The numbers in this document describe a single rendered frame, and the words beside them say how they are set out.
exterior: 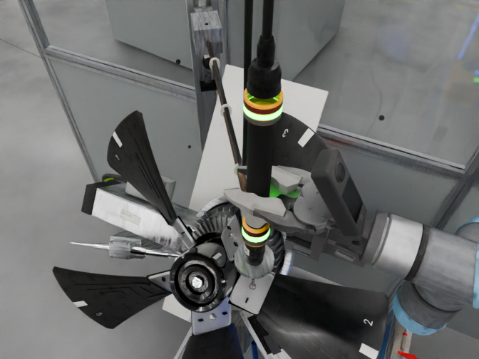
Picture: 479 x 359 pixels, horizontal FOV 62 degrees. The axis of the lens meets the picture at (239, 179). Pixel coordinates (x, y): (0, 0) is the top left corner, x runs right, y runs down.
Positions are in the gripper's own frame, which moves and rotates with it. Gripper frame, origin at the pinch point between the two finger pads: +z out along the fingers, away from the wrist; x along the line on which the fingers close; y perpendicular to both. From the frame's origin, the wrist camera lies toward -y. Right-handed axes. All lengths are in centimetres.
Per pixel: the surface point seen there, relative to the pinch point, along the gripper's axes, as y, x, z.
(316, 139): 6.0, 18.6, -6.2
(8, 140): 151, 81, 212
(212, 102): 40, 57, 36
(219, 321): 40.9, -5.9, 1.7
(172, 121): 69, 70, 63
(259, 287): 31.8, 0.6, -4.1
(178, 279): 29.5, -5.6, 10.4
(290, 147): 9.4, 18.1, -2.0
